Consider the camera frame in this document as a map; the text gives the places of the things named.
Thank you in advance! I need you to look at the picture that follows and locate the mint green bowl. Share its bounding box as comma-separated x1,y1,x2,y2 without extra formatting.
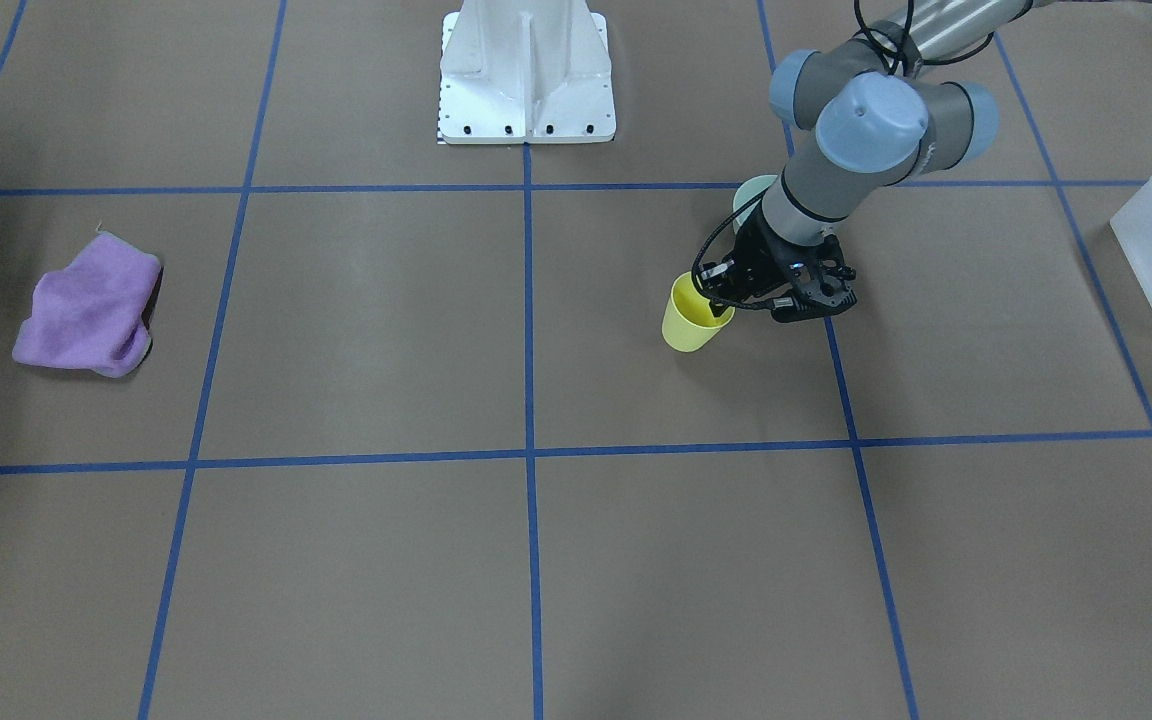
732,174,780,234

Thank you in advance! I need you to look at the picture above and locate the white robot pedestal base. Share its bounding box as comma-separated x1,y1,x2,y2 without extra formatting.
435,1,617,145

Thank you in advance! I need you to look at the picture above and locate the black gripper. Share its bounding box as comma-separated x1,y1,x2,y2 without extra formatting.
702,205,858,323

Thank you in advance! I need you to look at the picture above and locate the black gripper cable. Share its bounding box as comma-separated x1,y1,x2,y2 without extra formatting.
691,222,797,311

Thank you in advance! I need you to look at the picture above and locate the purple cloth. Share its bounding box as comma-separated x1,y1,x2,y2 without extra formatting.
12,232,162,379

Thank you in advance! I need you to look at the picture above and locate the yellow plastic cup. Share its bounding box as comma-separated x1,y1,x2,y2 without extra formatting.
660,272,735,353

